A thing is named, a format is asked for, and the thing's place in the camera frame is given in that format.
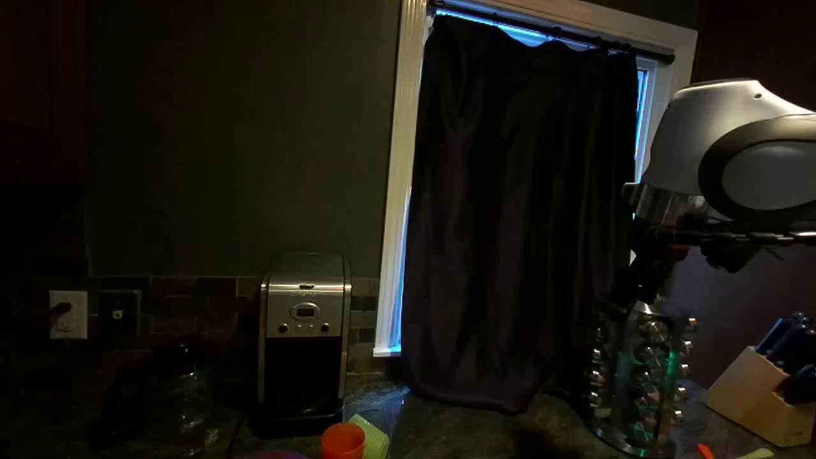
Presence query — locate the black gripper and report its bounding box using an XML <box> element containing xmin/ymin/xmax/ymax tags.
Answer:
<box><xmin>630</xmin><ymin>231</ymin><xmax>689</xmax><ymax>304</ymax></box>

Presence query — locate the blue knife handle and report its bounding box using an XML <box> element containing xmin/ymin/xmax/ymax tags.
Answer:
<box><xmin>752</xmin><ymin>308</ymin><xmax>811</xmax><ymax>361</ymax></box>

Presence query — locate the dark window curtain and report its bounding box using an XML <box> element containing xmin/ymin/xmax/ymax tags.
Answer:
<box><xmin>401</xmin><ymin>13</ymin><xmax>643</xmax><ymax>416</ymax></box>

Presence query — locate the white wall outlet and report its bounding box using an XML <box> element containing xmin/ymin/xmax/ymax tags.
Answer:
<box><xmin>46</xmin><ymin>289</ymin><xmax>92</xmax><ymax>342</ymax></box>

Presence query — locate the yellow-green plastic cup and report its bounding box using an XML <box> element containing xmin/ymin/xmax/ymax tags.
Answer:
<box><xmin>344</xmin><ymin>411</ymin><xmax>393</xmax><ymax>459</ymax></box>

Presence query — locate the dark wall switch plate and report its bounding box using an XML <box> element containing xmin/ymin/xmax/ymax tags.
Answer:
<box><xmin>97</xmin><ymin>289</ymin><xmax>142</xmax><ymax>342</ymax></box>

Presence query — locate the wooden knife block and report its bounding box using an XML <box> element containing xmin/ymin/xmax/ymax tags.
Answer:
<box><xmin>701</xmin><ymin>345</ymin><xmax>816</xmax><ymax>452</ymax></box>

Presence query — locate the glass coffee carafe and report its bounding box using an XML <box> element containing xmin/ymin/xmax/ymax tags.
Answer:
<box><xmin>100</xmin><ymin>340</ymin><xmax>223</xmax><ymax>455</ymax></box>

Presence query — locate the white window frame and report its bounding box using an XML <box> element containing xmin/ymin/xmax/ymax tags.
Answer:
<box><xmin>370</xmin><ymin>0</ymin><xmax>701</xmax><ymax>359</ymax></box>

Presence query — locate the stainless steel coffee maker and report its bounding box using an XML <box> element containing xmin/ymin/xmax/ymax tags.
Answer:
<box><xmin>254</xmin><ymin>252</ymin><xmax>353</xmax><ymax>423</ymax></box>

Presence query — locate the black knife handle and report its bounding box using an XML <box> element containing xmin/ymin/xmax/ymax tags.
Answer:
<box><xmin>775</xmin><ymin>336</ymin><xmax>816</xmax><ymax>407</ymax></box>

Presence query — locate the orange plastic cup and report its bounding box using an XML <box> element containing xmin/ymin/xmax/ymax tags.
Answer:
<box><xmin>318</xmin><ymin>421</ymin><xmax>366</xmax><ymax>459</ymax></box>

